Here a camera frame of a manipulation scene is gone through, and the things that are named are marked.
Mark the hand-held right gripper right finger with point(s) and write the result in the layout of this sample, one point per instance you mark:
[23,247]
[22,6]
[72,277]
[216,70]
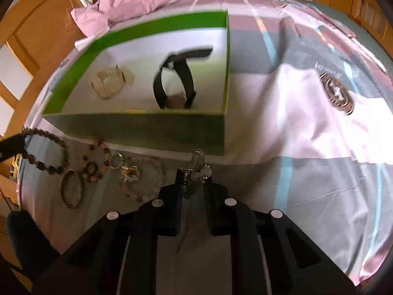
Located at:
[207,198]

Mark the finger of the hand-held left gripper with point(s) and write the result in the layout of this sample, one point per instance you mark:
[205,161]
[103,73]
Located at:
[12,147]

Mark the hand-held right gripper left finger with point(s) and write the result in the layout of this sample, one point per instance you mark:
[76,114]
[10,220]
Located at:
[179,192]

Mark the green cardboard box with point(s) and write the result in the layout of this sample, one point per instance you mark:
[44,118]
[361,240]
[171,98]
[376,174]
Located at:
[138,129]

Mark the yellow black object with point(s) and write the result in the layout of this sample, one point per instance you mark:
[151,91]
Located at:
[17,166]

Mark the metal bangle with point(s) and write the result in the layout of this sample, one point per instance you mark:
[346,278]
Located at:
[63,190]

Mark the pink grey printed bedsheet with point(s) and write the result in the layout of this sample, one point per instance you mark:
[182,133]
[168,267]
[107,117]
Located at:
[307,135]

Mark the curved wooden bed board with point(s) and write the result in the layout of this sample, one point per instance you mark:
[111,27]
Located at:
[33,30]

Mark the slatted wooden bed board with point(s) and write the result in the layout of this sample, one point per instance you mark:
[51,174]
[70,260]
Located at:
[368,12]

